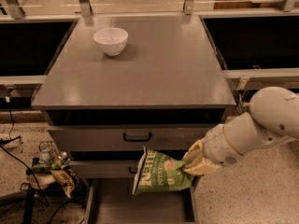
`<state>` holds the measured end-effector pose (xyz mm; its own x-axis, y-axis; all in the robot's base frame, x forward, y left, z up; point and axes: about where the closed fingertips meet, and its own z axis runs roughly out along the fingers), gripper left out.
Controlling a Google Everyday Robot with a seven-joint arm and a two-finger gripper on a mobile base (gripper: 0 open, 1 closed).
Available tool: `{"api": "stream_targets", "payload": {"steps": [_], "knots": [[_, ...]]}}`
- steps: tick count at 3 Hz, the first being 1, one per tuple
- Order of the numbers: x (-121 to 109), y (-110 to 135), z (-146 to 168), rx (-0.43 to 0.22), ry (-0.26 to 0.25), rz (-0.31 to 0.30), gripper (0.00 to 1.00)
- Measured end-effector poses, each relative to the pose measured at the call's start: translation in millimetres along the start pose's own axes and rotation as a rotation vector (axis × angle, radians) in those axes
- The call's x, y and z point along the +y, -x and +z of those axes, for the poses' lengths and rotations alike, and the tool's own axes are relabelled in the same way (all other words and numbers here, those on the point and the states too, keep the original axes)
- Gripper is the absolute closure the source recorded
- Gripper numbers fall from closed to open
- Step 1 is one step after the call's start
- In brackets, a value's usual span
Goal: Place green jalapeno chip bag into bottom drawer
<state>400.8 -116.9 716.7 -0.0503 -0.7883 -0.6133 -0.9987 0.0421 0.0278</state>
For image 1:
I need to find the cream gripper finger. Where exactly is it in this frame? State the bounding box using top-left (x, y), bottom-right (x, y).
top-left (183, 158), bottom-right (222, 175)
top-left (183, 140), bottom-right (203, 164)

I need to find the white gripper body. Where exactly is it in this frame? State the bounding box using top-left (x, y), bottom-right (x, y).
top-left (203, 124), bottom-right (243, 166)

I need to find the green jalapeno chip bag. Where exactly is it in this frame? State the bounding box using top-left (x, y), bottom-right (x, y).
top-left (133, 147), bottom-right (194, 195)

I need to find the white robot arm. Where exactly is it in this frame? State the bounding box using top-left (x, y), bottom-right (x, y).
top-left (183, 87), bottom-right (299, 175)

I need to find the grey top drawer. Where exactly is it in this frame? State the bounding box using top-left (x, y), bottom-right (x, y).
top-left (49, 126), bottom-right (210, 151)

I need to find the grey open bottom drawer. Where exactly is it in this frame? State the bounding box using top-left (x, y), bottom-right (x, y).
top-left (84, 178), bottom-right (199, 224)

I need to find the grey drawer cabinet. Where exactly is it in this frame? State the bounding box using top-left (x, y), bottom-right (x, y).
top-left (30, 14), bottom-right (237, 185)

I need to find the grey middle drawer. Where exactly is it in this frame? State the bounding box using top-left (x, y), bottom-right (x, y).
top-left (70, 160), bottom-right (138, 178)

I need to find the green snack bag on floor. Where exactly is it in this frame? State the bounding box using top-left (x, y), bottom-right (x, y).
top-left (31, 160), bottom-right (69, 174)

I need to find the white ceramic bowl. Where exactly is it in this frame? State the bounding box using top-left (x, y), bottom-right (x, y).
top-left (93, 27), bottom-right (128, 56)

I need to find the clear plastic bottle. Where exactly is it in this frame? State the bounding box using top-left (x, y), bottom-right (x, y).
top-left (39, 141), bottom-right (51, 163)

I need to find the black floor cable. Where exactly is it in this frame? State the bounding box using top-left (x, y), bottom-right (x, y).
top-left (0, 87), bottom-right (50, 205)

